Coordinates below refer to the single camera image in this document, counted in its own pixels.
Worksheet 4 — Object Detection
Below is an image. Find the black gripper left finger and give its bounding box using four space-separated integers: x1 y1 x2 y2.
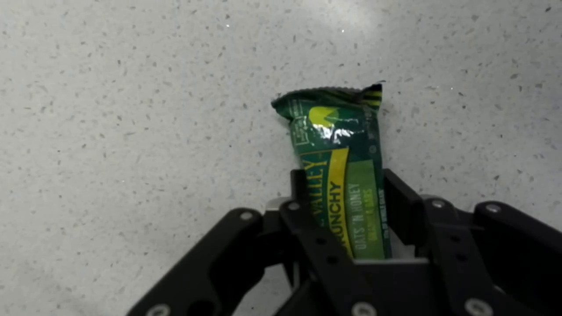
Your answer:
127 170 364 316

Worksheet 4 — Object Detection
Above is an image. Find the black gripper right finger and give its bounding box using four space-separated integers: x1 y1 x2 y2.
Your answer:
383 170 562 316

